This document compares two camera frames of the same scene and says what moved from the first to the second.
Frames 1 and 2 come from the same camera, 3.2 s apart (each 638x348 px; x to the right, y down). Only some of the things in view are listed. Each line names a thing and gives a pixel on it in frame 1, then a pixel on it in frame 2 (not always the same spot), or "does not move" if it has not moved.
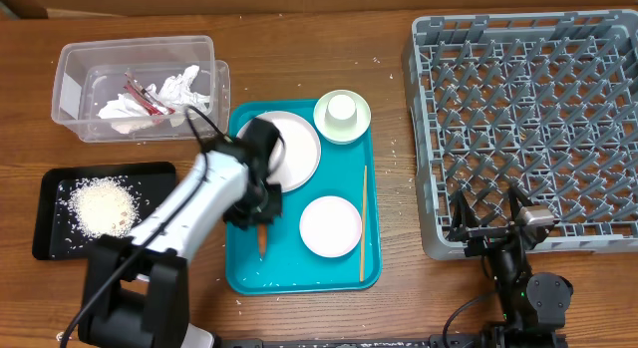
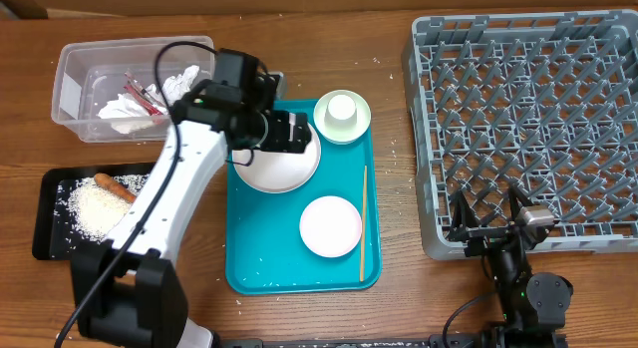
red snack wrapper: x=152 y=105 does not move
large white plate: x=295 y=154 does not move
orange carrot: x=261 y=237 → x=106 y=180
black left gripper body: x=258 y=205 → x=276 y=135
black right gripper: x=482 y=237 does not move
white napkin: x=174 y=91 does not move
